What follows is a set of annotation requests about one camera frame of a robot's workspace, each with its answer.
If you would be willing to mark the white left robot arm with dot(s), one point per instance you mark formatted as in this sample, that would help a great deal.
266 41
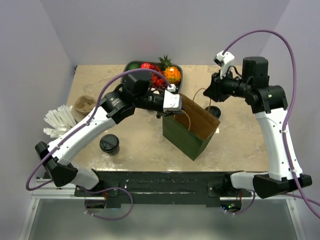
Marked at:
118 100

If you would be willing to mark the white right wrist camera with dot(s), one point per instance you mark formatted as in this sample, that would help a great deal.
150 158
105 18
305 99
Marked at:
224 60

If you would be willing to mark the red apple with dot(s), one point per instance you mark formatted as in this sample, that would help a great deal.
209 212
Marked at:
147 65

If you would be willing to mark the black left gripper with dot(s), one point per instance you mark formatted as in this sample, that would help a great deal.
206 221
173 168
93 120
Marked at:
168 112

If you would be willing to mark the aluminium frame rail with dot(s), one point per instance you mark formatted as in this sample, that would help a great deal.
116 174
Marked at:
50 191

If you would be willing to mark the stack of black lids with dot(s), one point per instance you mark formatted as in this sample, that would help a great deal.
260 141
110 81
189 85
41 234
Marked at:
214 110

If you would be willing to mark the orange pineapple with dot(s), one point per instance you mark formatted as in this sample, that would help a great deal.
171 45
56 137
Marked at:
170 72

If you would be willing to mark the brown and green paper bag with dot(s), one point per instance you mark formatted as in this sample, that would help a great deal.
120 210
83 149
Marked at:
191 130

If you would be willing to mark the stack of pulp carriers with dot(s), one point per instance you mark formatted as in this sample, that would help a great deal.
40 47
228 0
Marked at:
82 107

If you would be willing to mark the dark grey fruit tray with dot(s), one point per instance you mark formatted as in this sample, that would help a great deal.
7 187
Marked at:
158 68

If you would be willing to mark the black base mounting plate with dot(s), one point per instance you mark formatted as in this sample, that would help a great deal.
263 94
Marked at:
208 186

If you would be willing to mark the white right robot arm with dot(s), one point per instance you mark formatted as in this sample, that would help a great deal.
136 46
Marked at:
269 105

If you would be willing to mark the black plastic cup lid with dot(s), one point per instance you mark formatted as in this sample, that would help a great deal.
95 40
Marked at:
109 141

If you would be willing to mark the stack of paper cups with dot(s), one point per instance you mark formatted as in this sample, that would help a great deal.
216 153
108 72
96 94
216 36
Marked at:
151 111

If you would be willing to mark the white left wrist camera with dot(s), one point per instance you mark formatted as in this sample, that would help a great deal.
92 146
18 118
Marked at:
172 101

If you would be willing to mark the black paper coffee cup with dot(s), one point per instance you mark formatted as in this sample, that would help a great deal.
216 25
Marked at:
111 151

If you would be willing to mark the red lychee bunch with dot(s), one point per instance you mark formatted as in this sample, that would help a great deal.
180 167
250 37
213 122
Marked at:
158 82

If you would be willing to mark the white wrapped straws bundle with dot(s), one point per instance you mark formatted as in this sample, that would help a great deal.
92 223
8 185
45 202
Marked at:
61 121

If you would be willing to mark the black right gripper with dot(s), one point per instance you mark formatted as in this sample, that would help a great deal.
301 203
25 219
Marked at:
215 90

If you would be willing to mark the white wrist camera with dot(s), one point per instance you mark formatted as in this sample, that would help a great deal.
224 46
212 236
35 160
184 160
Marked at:
224 60
172 101

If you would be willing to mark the green lime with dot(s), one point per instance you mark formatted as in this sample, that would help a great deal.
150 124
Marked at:
133 66

